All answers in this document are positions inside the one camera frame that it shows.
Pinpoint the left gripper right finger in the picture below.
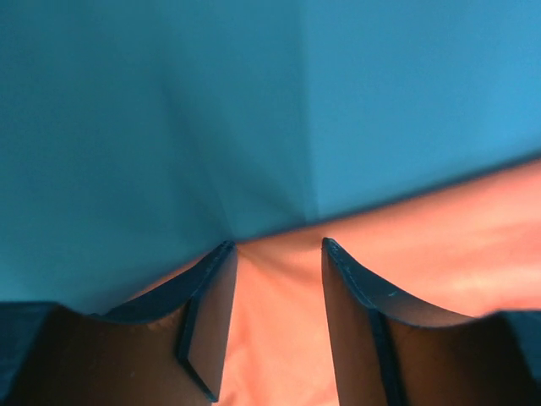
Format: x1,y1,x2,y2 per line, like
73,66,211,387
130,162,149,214
322,239,540,405

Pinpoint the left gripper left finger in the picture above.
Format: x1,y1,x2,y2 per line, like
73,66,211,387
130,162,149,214
1,242,237,405

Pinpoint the orange t shirt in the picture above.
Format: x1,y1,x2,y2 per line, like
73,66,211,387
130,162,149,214
130,158,541,406

